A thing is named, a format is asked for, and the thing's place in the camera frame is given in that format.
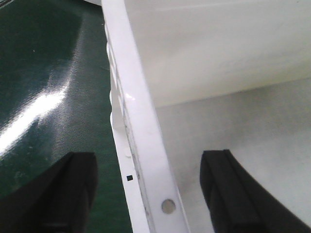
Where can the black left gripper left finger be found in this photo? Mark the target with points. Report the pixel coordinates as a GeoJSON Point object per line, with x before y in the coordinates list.
{"type": "Point", "coordinates": [57, 201]}

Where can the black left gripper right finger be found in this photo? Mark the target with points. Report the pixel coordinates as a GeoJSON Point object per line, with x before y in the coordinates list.
{"type": "Point", "coordinates": [238, 203]}

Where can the white plastic tote box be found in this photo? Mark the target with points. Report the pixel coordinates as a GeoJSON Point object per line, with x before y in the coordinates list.
{"type": "Point", "coordinates": [194, 75]}

